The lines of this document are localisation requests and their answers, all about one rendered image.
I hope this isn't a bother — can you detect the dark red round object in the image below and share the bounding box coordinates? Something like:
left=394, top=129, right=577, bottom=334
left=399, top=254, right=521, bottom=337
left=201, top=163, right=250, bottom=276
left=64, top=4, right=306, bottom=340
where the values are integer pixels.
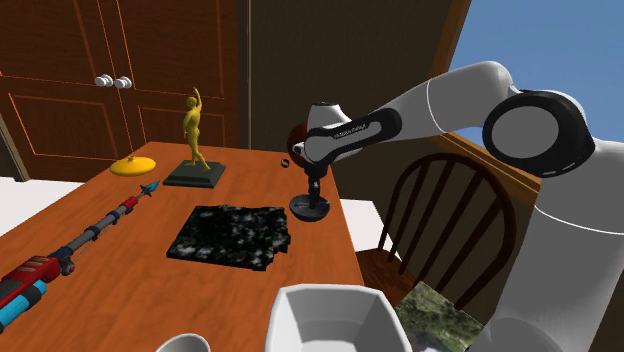
left=286, top=121, right=309, bottom=168

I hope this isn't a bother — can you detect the black marbled flat slab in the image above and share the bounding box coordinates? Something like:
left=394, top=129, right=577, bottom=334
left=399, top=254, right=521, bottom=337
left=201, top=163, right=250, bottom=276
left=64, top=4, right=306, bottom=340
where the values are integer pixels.
left=166, top=204, right=293, bottom=273

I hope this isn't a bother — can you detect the dark wooden chair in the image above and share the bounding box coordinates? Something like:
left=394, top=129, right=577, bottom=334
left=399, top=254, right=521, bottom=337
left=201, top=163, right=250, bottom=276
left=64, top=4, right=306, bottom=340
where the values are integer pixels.
left=355, top=152, right=518, bottom=313

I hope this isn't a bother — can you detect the yellow figure on dark base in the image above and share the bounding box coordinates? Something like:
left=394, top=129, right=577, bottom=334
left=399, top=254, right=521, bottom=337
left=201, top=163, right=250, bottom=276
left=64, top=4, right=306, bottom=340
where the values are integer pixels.
left=162, top=86, right=227, bottom=189

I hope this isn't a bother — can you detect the white square bowl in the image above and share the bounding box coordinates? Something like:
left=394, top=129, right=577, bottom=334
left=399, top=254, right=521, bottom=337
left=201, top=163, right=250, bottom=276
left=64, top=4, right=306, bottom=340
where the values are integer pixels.
left=264, top=283, right=414, bottom=352

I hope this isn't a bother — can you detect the green patterned robot stand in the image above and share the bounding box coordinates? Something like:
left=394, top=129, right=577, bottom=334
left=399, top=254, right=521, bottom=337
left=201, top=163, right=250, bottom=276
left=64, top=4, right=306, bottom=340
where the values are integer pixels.
left=393, top=280, right=487, bottom=352

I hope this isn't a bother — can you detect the yellow round lid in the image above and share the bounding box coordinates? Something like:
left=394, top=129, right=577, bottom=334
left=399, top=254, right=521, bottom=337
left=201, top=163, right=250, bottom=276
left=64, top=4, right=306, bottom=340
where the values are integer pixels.
left=109, top=154, right=158, bottom=178

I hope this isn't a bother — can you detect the white cup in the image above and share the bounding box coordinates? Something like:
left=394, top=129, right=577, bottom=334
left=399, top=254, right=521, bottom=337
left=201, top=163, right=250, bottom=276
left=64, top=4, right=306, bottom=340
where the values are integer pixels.
left=154, top=333, right=212, bottom=352

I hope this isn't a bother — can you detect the wooden table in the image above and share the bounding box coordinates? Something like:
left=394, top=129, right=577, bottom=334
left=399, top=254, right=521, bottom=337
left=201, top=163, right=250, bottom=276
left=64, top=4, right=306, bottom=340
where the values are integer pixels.
left=0, top=141, right=366, bottom=352

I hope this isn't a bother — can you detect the wooden framed window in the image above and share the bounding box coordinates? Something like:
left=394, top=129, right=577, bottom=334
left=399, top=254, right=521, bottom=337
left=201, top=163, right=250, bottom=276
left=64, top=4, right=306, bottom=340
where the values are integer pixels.
left=428, top=0, right=624, bottom=208

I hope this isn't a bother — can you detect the red blue toy spear gun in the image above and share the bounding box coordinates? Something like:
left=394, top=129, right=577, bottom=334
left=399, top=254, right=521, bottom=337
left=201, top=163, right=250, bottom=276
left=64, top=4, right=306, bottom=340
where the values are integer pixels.
left=0, top=179, right=162, bottom=336

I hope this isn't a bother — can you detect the brown wooden double door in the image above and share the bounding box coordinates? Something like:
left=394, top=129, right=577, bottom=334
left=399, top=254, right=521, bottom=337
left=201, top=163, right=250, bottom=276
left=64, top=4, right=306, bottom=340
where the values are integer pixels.
left=0, top=0, right=241, bottom=183

